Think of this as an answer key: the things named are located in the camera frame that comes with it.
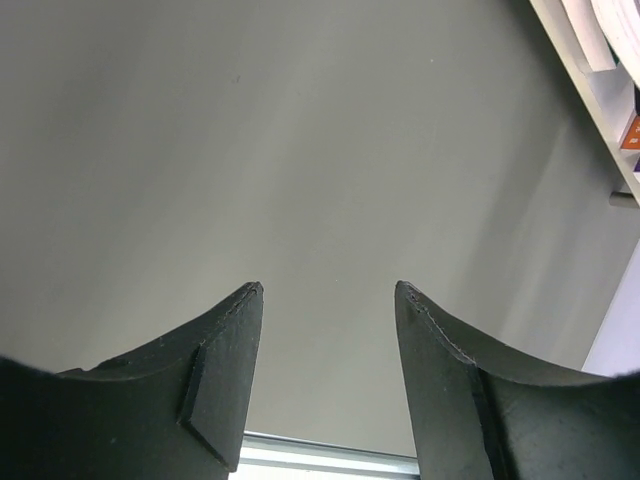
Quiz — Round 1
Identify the aluminium mounting rail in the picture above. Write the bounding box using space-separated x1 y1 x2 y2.
230 432 420 479

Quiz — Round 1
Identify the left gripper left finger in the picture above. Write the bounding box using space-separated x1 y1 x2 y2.
1 282 263 479

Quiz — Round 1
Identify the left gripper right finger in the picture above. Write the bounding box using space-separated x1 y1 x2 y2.
394 281 639 479

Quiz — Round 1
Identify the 78-storey treehouse orange book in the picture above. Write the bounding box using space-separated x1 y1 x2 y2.
620 115 640 151

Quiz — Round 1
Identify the white two-tier wooden shelf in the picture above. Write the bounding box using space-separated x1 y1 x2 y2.
531 1 639 208

